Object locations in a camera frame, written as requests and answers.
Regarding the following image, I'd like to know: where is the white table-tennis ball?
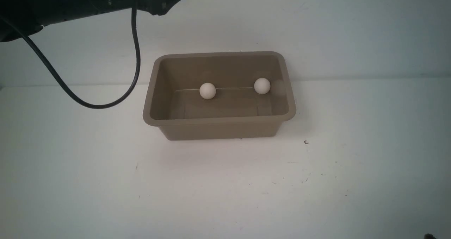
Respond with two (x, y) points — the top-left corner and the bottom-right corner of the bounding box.
(199, 82), (216, 100)
(253, 77), (271, 95)

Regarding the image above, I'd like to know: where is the black left camera cable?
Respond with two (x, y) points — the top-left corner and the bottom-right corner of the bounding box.
(0, 0), (141, 109)

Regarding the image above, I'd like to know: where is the tan plastic bin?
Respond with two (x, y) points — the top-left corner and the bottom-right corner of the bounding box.
(142, 51), (296, 140)

